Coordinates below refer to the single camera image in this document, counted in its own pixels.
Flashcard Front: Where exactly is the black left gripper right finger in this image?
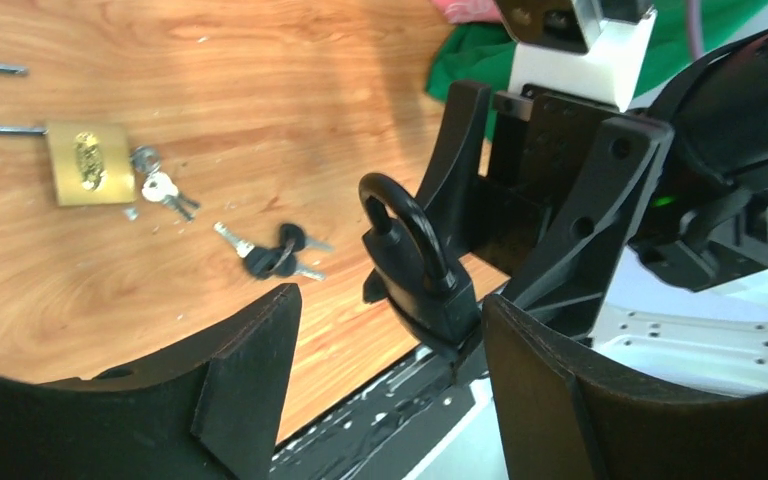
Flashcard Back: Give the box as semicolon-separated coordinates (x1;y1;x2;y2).
482;295;768;479

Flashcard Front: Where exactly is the small brass key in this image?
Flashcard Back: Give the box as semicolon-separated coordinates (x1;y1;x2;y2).
130;145;201;223

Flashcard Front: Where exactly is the black padlock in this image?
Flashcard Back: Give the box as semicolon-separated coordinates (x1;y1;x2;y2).
358;173;480;363

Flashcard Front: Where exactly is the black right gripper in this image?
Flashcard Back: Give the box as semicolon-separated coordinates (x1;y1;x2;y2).
416;80;674;338

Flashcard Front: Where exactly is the black-headed key bunch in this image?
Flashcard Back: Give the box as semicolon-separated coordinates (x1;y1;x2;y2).
213;222;333;281

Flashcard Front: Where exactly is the green garment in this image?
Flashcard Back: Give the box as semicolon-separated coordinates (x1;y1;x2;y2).
425;0;768;102

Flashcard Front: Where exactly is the pink patterned garment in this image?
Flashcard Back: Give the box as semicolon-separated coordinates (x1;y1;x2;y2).
430;0;502;24

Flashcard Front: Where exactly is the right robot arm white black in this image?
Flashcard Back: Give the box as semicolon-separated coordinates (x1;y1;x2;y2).
360;29;768;367

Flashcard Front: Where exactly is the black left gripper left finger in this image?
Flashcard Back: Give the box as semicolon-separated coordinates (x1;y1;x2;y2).
0;283;302;479

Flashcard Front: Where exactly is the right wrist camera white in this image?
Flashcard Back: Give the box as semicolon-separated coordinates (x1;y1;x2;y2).
495;0;658;112

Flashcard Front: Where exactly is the brass padlock steel shackle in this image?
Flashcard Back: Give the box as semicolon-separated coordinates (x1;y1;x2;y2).
0;59;138;208

